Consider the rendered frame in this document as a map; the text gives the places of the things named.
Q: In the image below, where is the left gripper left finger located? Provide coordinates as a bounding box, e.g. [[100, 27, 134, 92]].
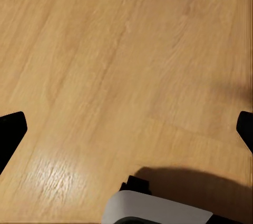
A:
[[0, 111, 27, 175]]

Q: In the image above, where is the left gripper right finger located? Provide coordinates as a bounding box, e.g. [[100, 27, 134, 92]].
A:
[[236, 111, 253, 153]]

